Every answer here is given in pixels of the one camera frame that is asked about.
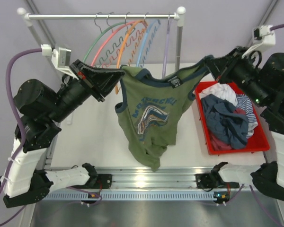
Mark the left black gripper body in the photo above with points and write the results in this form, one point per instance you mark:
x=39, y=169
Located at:
x=76, y=68

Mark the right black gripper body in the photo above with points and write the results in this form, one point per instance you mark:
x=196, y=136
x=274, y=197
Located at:
x=225, y=73

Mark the green hanger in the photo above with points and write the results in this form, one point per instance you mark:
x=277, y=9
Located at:
x=113, y=52

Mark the green tank top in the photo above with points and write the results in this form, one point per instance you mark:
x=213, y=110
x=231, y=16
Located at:
x=151, y=109

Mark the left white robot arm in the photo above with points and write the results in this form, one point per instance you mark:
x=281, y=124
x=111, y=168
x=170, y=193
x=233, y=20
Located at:
x=42, y=110

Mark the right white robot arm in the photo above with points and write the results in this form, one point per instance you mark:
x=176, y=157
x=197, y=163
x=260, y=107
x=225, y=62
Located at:
x=265, y=87

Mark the pink hanger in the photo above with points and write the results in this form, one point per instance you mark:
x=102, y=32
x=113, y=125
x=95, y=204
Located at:
x=133, y=43

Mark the purple hanger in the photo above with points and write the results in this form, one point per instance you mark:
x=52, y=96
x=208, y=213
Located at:
x=166, y=49

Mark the orange hanger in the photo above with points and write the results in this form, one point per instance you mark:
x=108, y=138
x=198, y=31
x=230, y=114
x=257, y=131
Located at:
x=129, y=30

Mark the blue hanger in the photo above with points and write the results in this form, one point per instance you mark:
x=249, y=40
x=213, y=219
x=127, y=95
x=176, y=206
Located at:
x=147, y=41

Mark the white garment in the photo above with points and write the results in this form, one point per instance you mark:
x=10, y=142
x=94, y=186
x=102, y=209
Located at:
x=222, y=91

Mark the striped garment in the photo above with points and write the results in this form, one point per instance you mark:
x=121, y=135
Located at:
x=245, y=104

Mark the white clothes rack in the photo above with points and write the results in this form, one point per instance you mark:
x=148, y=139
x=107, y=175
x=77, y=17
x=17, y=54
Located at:
x=178, y=16

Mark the navy blue garment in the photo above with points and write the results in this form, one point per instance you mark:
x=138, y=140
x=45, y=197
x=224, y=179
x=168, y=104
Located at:
x=212, y=104

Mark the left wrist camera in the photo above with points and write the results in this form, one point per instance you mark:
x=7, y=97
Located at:
x=59, y=56

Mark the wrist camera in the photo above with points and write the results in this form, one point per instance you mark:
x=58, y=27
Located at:
x=59, y=56
x=263, y=38

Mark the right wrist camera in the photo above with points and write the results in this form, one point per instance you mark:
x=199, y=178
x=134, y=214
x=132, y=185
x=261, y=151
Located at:
x=263, y=38

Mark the aluminium mounting rail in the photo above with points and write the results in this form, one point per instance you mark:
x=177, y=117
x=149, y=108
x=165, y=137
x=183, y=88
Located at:
x=142, y=178

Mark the slotted cable duct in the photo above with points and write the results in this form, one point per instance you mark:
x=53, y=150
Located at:
x=138, y=196

